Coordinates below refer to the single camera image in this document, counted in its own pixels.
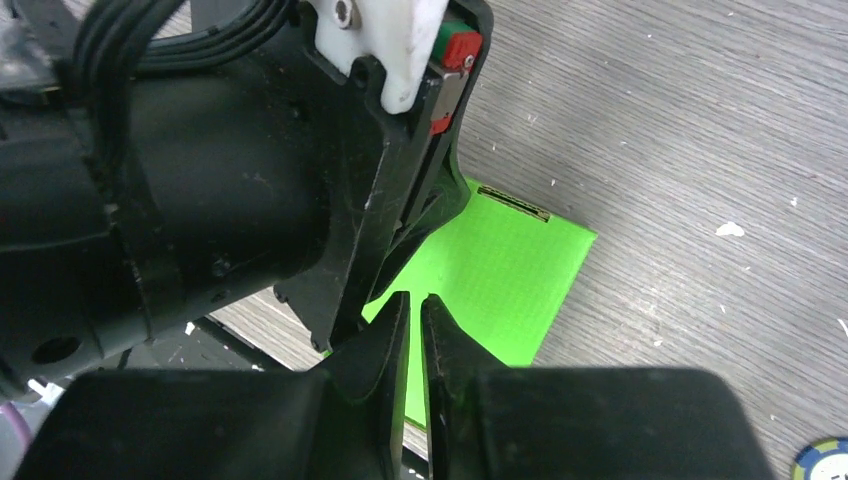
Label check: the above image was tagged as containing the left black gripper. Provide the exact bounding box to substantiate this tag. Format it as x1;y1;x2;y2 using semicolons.
1;1;493;398

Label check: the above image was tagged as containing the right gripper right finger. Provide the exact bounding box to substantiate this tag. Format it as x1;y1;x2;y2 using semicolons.
420;297;772;479

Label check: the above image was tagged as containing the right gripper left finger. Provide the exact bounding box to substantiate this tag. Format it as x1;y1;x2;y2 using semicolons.
16;307;409;479

